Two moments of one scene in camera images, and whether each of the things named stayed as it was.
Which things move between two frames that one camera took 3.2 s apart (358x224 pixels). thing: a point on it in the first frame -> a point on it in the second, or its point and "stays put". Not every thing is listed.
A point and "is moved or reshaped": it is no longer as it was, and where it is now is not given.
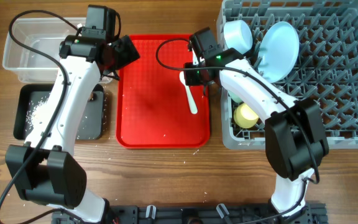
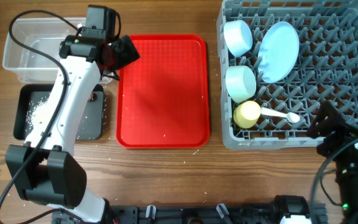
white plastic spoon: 193,105 is moved or reshaped
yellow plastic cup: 244,117 stays put
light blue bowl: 237,35 stays put
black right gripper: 190,79 -> 345,134
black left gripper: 127,53 stays put
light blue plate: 278,51 stays put
